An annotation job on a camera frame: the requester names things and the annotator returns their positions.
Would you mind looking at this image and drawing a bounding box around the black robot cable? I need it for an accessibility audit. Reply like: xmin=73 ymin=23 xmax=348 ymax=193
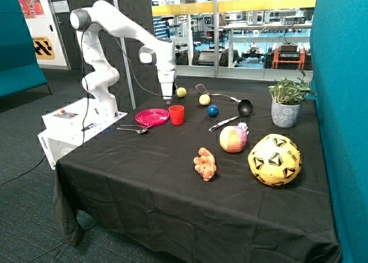
xmin=80 ymin=22 xmax=164 ymax=144

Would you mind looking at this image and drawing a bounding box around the yellow ball far left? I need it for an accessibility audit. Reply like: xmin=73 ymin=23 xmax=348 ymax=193
xmin=176 ymin=87 xmax=187 ymax=98

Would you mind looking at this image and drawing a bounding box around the grey patterned plant pot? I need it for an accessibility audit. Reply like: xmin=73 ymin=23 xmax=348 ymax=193
xmin=271 ymin=101 xmax=302 ymax=128

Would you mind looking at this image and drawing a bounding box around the black acoustic panel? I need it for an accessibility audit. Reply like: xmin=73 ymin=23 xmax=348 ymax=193
xmin=67 ymin=0 xmax=162 ymax=112

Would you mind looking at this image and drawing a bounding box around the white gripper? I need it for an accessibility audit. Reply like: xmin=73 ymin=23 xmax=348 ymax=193
xmin=158 ymin=69 xmax=176 ymax=105

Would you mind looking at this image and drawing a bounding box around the black slotted spatula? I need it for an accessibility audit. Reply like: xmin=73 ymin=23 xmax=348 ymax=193
xmin=194 ymin=83 xmax=242 ymax=103

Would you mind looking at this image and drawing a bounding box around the silver spoon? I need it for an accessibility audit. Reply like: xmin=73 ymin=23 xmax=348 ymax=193
xmin=117 ymin=128 xmax=148 ymax=134

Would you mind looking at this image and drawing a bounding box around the teal sofa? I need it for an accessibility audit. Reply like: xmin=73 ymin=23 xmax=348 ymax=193
xmin=0 ymin=0 xmax=48 ymax=98

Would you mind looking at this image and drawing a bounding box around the green potted plant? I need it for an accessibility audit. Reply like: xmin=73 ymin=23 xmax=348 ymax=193
xmin=269 ymin=70 xmax=317 ymax=105

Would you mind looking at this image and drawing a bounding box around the black tablecloth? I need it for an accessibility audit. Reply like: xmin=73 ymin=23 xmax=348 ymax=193
xmin=52 ymin=89 xmax=342 ymax=262

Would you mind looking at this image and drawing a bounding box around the yellow ball middle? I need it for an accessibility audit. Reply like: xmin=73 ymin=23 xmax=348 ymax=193
xmin=198 ymin=94 xmax=211 ymax=106

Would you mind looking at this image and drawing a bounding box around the pastel plush ball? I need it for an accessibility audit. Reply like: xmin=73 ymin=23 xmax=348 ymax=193
xmin=220 ymin=126 xmax=248 ymax=153

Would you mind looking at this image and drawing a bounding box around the blue ball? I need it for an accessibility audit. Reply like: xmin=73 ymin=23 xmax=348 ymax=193
xmin=207 ymin=105 xmax=219 ymax=117

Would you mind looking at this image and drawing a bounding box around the yellow black soccer ball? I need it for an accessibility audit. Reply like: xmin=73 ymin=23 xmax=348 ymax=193
xmin=248 ymin=134 xmax=302 ymax=186

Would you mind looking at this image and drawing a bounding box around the black ladle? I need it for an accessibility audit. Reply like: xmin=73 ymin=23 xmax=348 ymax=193
xmin=208 ymin=99 xmax=254 ymax=132

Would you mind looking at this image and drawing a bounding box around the pink plastic plate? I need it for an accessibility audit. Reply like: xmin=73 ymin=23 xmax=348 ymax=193
xmin=135 ymin=108 xmax=170 ymax=126

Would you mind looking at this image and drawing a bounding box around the orange plush toy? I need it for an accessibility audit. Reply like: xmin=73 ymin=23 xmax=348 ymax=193
xmin=193 ymin=147 xmax=217 ymax=182

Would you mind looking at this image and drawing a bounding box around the yellow black sign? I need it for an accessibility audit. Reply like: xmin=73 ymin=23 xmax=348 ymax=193
xmin=32 ymin=36 xmax=55 ymax=60

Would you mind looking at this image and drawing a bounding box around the red plastic cup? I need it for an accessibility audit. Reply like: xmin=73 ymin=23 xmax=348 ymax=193
xmin=169 ymin=105 xmax=185 ymax=125

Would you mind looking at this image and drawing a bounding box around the red wall poster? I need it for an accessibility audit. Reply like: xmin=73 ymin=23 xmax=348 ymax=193
xmin=18 ymin=0 xmax=45 ymax=19

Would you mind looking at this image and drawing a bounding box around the teal partition panel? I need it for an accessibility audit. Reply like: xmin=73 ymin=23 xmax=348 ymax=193
xmin=310 ymin=0 xmax=367 ymax=262

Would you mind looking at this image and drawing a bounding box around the black marker pen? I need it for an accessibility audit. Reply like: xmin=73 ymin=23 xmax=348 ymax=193
xmin=81 ymin=124 xmax=95 ymax=131

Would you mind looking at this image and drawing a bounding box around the black camera stand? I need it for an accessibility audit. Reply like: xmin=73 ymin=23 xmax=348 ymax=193
xmin=160 ymin=15 xmax=175 ymax=39

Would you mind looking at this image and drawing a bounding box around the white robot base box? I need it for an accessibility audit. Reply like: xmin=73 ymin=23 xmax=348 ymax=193
xmin=38 ymin=98 xmax=127 ymax=170

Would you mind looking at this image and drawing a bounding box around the black floor cable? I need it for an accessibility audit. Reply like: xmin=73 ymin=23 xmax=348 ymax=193
xmin=0 ymin=156 xmax=47 ymax=186

